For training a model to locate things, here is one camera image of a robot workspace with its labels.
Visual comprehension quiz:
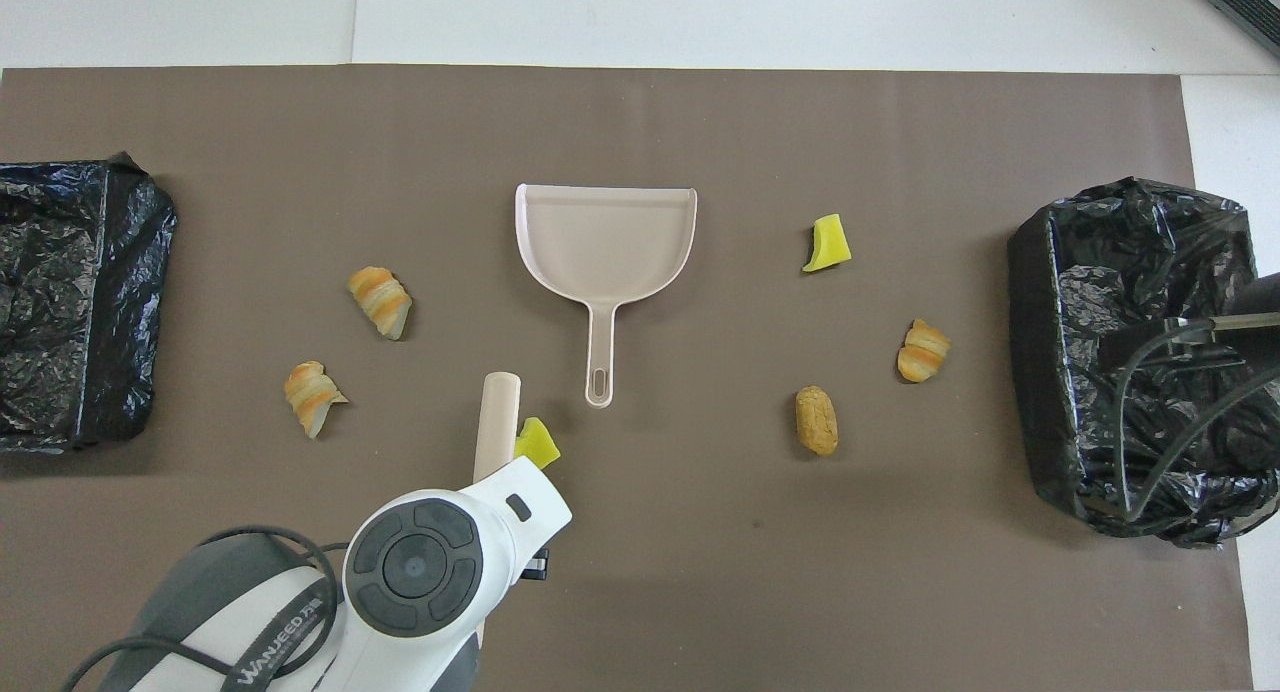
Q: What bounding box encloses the brown bread roll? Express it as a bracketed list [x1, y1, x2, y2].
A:
[795, 385, 840, 458]

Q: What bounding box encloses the beige plastic dustpan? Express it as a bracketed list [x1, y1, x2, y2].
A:
[514, 183, 699, 409]

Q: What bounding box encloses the yellow sponge piece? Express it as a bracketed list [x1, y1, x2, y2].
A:
[801, 214, 854, 274]
[513, 417, 562, 471]

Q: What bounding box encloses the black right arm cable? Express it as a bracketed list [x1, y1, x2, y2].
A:
[1085, 312, 1280, 521]

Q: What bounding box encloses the croissant piece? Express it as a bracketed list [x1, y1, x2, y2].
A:
[283, 360, 350, 440]
[896, 318, 952, 384]
[346, 266, 414, 342]

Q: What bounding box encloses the black bag lined bin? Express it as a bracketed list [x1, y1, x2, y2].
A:
[0, 152, 179, 455]
[1006, 176, 1280, 549]

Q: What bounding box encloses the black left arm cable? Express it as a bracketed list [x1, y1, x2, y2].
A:
[60, 525, 351, 692]

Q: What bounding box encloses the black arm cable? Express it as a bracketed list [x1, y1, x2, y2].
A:
[60, 525, 351, 692]
[1085, 312, 1280, 521]

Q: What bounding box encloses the beige hand brush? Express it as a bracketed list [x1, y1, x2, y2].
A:
[470, 371, 522, 653]

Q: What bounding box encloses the brown table mat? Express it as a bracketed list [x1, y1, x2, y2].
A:
[0, 65, 1254, 692]

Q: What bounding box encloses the dark slatted device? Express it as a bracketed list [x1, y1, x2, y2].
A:
[1190, 0, 1280, 58]

